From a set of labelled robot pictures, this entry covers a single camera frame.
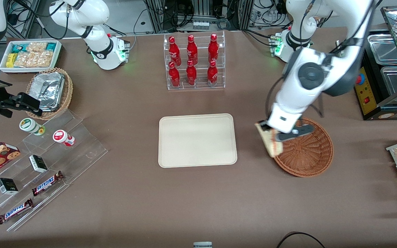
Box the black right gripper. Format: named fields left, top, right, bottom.
left=0, top=90, right=43, bottom=118

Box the triangular sandwich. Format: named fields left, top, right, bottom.
left=255, top=122, right=284, bottom=158

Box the light wicker basket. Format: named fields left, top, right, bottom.
left=26, top=68, right=73, bottom=120

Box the round brown wicker basket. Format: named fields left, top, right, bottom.
left=274, top=117, right=334, bottom=178

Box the beige rectangular serving tray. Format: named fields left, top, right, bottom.
left=158, top=113, right=238, bottom=168

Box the green lid yogurt cup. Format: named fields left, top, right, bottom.
left=19, top=118, right=46, bottom=136

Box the aluminium foil container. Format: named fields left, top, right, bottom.
left=32, top=72, right=65, bottom=112

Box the red lid yogurt cup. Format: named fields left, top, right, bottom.
left=53, top=130, right=75, bottom=147

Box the clear cracker bag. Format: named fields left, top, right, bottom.
left=26, top=42, right=47, bottom=53
left=14, top=51, right=53, bottom=68

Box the small black carton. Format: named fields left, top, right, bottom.
left=29, top=155, right=48, bottom=173
left=0, top=178, right=19, bottom=195

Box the white rectangular snack bin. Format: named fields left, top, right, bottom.
left=0, top=40, right=63, bottom=74

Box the clear acrylic step display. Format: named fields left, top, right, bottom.
left=0, top=108, right=109, bottom=232

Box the red soda bottle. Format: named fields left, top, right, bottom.
left=186, top=60, right=197, bottom=86
left=208, top=33, right=219, bottom=64
left=186, top=35, right=198, bottom=66
left=169, top=61, right=181, bottom=88
left=207, top=60, right=218, bottom=87
left=169, top=36, right=182, bottom=66

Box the clear acrylic bottle rack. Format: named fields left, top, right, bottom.
left=163, top=31, right=226, bottom=91

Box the Snickers chocolate bar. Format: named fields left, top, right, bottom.
left=0, top=198, right=34, bottom=225
left=32, top=171, right=64, bottom=197

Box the black yellow food warmer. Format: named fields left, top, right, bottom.
left=353, top=5, right=397, bottom=121

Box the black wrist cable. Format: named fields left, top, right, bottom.
left=265, top=0, right=385, bottom=119

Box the gray left wrist camera bar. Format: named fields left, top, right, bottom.
left=275, top=124, right=315, bottom=142

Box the black looped cable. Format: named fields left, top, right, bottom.
left=276, top=232, right=326, bottom=248

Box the aluminium frame rack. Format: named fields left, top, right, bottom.
left=143, top=0, right=254, bottom=34

